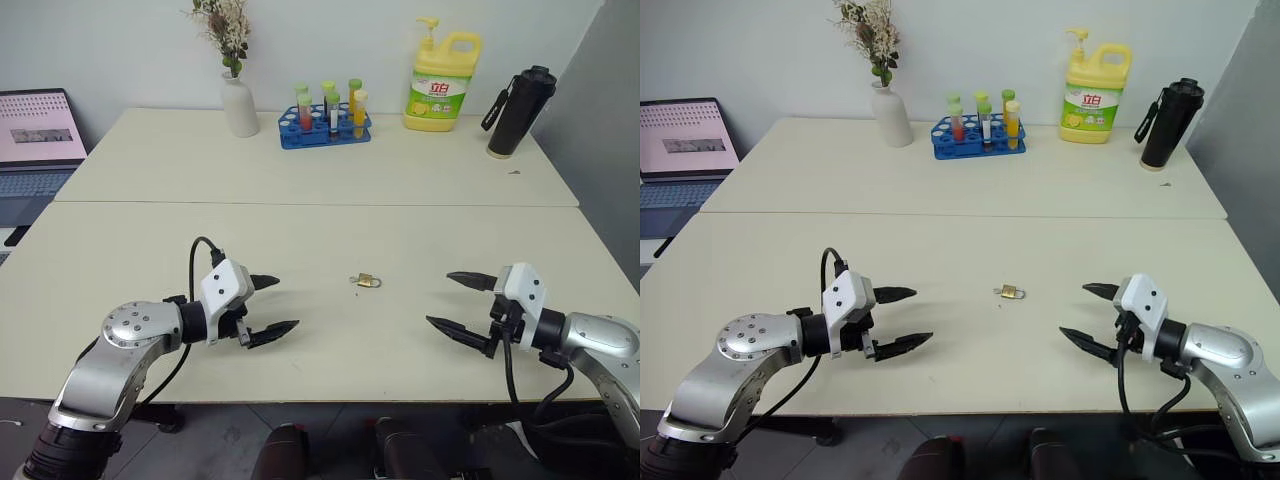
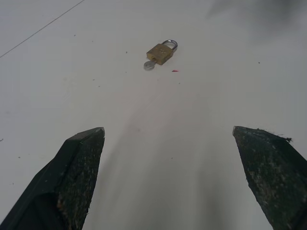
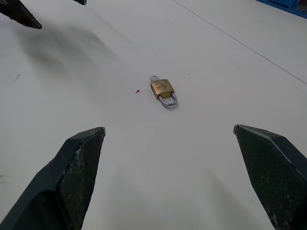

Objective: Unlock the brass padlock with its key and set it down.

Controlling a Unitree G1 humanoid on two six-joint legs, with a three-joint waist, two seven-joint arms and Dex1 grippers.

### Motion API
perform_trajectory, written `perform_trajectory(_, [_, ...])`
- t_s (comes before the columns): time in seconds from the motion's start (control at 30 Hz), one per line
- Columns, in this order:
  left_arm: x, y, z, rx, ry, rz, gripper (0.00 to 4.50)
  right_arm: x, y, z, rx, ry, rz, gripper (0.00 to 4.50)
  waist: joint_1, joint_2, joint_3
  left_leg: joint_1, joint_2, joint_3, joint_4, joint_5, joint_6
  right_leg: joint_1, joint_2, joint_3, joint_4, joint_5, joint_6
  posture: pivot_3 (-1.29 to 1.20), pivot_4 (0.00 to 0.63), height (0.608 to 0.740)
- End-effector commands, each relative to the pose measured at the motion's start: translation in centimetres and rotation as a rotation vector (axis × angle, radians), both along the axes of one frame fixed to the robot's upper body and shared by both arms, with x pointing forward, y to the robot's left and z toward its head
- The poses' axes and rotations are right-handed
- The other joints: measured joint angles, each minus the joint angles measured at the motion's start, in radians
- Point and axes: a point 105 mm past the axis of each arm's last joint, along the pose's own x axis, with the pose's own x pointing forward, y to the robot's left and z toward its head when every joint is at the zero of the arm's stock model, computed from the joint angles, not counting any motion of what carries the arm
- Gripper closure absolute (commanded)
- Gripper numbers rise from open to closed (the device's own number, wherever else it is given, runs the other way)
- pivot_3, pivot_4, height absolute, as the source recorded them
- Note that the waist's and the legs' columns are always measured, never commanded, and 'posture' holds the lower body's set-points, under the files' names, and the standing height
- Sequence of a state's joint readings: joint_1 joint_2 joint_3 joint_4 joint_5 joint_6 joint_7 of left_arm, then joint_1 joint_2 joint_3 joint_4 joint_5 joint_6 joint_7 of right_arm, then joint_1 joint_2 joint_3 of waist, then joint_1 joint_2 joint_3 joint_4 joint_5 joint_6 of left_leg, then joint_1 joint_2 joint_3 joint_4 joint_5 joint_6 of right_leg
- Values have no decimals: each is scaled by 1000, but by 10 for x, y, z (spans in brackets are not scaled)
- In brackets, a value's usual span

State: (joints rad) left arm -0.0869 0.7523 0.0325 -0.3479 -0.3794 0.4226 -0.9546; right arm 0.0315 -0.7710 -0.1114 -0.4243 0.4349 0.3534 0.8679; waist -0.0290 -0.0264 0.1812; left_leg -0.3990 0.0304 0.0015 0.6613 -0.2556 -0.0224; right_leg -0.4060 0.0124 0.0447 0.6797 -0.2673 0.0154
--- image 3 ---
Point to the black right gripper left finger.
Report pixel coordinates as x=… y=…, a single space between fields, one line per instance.
x=60 y=182

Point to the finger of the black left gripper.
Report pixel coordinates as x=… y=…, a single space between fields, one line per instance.
x=19 y=13
x=81 y=2

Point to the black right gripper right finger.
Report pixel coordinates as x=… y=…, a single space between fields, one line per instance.
x=275 y=172

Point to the brass padlock with steel shackle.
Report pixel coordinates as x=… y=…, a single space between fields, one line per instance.
x=164 y=91

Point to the blue bin edge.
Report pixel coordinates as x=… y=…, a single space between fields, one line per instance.
x=286 y=5

